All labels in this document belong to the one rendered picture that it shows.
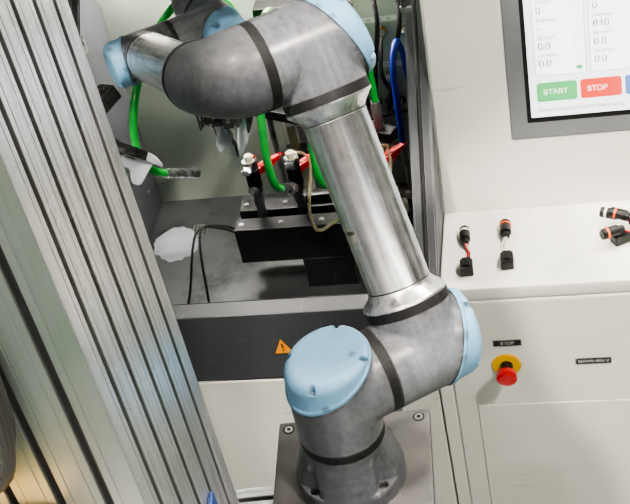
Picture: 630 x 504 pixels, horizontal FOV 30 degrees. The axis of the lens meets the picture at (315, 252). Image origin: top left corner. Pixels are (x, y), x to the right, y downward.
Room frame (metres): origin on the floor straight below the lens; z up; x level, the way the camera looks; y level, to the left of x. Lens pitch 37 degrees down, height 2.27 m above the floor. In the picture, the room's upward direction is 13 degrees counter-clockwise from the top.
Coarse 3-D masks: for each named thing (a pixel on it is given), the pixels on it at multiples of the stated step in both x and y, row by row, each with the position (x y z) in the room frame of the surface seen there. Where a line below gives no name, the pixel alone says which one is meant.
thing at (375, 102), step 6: (372, 72) 1.85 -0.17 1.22; (372, 78) 1.85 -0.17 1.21; (372, 84) 1.86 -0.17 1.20; (372, 90) 1.86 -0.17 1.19; (372, 96) 1.86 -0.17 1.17; (372, 102) 1.86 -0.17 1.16; (378, 102) 1.86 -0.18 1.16; (372, 108) 1.86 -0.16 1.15; (378, 108) 1.86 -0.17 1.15; (378, 114) 1.86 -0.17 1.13; (378, 120) 1.86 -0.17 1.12; (378, 126) 1.86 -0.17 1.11
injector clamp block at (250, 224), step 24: (408, 192) 1.80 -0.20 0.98; (288, 216) 1.82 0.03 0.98; (312, 216) 1.80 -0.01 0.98; (336, 216) 1.78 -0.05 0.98; (408, 216) 1.73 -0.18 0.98; (240, 240) 1.81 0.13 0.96; (264, 240) 1.80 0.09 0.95; (288, 240) 1.79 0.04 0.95; (312, 240) 1.78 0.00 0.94; (336, 240) 1.76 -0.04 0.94; (312, 264) 1.78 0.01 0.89; (336, 264) 1.77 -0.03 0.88
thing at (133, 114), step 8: (224, 0) 2.00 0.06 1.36; (168, 8) 1.88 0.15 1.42; (168, 16) 1.87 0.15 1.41; (136, 88) 1.77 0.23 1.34; (136, 96) 1.77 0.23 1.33; (136, 104) 1.76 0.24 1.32; (136, 112) 1.76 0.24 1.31; (136, 120) 1.75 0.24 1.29; (136, 128) 1.75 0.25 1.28; (136, 136) 1.74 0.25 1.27; (136, 144) 1.74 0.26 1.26; (152, 168) 1.75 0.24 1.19; (160, 176) 1.77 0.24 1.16
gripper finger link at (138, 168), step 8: (128, 160) 1.71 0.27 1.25; (136, 160) 1.72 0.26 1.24; (144, 160) 1.72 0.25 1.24; (152, 160) 1.73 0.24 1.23; (128, 168) 1.70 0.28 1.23; (136, 168) 1.71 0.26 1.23; (144, 168) 1.72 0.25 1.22; (136, 176) 1.70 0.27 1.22; (144, 176) 1.71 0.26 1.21; (136, 184) 1.70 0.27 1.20
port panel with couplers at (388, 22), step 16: (352, 0) 2.06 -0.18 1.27; (368, 0) 2.06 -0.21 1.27; (384, 0) 2.05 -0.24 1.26; (368, 16) 2.06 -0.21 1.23; (384, 16) 2.05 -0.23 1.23; (384, 32) 2.03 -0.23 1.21; (384, 48) 2.05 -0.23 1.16; (384, 64) 2.05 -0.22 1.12; (400, 64) 2.05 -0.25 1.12; (400, 80) 2.05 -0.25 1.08; (368, 96) 2.07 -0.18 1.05
